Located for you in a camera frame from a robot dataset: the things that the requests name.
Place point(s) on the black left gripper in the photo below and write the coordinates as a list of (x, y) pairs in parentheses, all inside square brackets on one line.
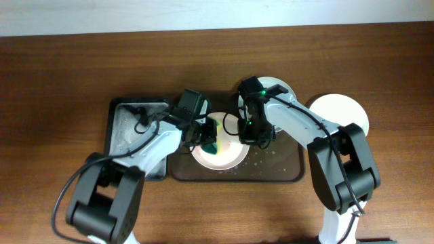
[(206, 134)]

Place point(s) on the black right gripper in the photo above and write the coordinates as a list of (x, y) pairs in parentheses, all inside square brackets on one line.
[(253, 136)]

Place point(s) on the green and yellow sponge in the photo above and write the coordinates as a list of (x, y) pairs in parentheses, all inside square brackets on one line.
[(213, 147)]

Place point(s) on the white plate with red stain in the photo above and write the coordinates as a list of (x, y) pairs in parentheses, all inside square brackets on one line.
[(230, 151)]

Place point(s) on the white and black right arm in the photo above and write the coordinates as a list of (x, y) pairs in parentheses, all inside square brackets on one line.
[(343, 169)]

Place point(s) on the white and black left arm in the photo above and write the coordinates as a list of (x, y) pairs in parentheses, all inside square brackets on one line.
[(104, 206)]

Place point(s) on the dark brown serving tray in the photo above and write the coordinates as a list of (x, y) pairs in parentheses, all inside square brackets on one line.
[(281, 161)]

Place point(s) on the black soapy water tray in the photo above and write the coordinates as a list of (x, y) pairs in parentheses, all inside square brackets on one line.
[(125, 125)]

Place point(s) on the clean white plate stack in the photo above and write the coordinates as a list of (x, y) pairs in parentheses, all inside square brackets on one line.
[(342, 110)]

